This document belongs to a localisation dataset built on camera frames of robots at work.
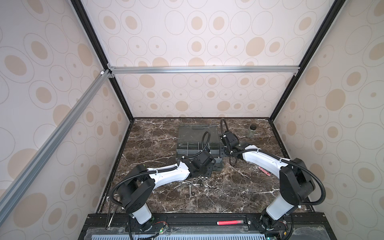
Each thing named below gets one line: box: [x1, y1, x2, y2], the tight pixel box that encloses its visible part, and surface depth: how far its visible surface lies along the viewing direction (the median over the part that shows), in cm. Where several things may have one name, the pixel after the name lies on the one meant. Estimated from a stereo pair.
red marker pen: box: [216, 220, 244, 226], surface depth 75 cm
